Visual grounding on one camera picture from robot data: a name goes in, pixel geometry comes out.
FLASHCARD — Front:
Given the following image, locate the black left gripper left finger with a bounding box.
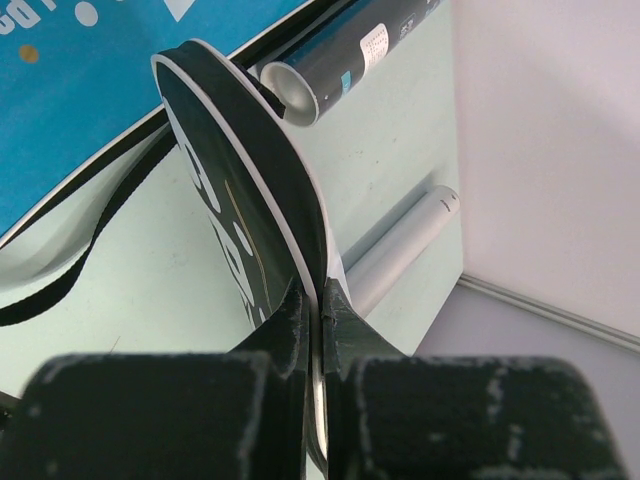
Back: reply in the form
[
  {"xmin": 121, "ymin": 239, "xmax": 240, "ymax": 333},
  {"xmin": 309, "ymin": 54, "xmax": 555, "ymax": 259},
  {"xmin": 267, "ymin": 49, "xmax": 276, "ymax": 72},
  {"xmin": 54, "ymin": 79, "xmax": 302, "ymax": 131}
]
[{"xmin": 1, "ymin": 281, "xmax": 311, "ymax": 479}]

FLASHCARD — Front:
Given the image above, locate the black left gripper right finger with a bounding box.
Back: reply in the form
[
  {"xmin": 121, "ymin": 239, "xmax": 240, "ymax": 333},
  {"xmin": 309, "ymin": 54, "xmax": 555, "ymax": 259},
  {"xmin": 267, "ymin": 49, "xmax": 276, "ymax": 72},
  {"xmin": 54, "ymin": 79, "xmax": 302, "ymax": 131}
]
[{"xmin": 321, "ymin": 279, "xmax": 628, "ymax": 479}]

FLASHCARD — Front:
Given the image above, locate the white shuttlecock tube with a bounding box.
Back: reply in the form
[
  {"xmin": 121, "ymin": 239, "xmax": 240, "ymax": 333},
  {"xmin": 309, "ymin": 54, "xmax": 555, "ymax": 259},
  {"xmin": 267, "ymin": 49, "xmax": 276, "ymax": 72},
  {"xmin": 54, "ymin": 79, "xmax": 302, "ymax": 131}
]
[{"xmin": 346, "ymin": 185, "xmax": 460, "ymax": 317}]

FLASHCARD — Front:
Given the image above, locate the black sport racket cover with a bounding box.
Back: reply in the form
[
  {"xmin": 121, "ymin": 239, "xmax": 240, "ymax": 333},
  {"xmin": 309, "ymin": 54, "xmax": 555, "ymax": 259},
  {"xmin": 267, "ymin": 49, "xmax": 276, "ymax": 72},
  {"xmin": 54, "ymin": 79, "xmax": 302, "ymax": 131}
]
[{"xmin": 151, "ymin": 39, "xmax": 343, "ymax": 464}]

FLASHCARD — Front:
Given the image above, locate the black shuttlecock tube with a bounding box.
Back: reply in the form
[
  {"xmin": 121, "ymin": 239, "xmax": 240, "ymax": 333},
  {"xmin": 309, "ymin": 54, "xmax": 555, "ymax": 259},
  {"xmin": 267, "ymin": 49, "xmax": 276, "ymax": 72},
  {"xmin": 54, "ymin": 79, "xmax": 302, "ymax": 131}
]
[{"xmin": 259, "ymin": 0, "xmax": 442, "ymax": 127}]

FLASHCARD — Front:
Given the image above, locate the blue sport racket cover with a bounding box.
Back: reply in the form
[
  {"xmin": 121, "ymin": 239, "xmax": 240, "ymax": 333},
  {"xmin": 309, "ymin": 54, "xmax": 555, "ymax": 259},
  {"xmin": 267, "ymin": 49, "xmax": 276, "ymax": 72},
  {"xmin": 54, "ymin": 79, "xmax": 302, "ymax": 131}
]
[{"xmin": 0, "ymin": 0, "xmax": 361, "ymax": 328}]

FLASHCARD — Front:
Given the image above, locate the grey aluminium frame post right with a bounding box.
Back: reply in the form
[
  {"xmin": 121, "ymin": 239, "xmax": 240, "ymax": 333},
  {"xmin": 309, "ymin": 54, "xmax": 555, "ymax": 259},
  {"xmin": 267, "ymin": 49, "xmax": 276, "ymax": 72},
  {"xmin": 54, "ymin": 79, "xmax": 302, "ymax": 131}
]
[{"xmin": 458, "ymin": 274, "xmax": 639, "ymax": 354}]

